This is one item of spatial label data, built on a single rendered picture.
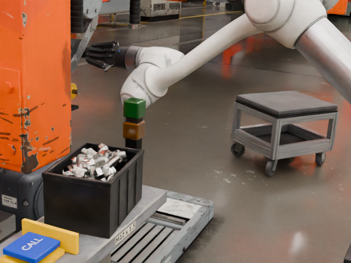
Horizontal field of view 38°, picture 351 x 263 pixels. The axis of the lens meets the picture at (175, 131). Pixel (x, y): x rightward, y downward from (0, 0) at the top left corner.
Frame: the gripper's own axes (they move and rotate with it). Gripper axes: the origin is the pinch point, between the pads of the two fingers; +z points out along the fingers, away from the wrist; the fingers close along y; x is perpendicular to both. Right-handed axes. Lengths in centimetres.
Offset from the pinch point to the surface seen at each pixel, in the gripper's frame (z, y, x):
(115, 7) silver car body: 11.6, 41.4, -22.3
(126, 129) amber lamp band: -53, -47, 40
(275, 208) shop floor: -71, -16, -74
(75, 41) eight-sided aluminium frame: 0.5, 1.1, 4.7
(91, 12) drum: -18.2, -3.2, 27.0
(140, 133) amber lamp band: -56, -46, 39
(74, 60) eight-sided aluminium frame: -4.0, -7.7, 5.9
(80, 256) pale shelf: -61, -78, 52
